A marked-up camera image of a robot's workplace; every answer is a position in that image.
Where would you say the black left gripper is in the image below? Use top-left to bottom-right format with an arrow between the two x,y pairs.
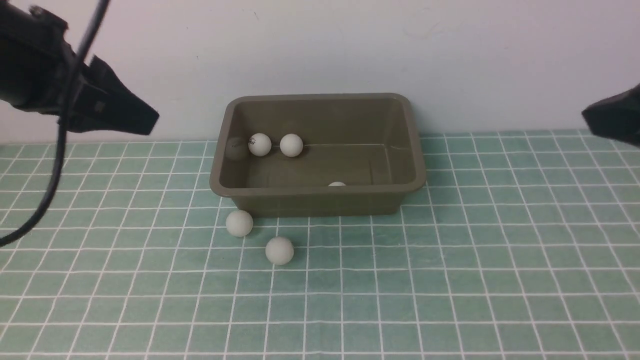
0,5 -> 160,136

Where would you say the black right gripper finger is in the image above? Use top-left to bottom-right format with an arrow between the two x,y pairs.
582,85 -> 640,148

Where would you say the green checked tablecloth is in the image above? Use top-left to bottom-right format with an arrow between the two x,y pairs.
0,130 -> 640,360

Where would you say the olive plastic storage bin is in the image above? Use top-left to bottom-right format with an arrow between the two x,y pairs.
209,93 -> 426,218

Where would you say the black left camera cable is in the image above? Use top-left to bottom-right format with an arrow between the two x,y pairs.
0,0 -> 112,248

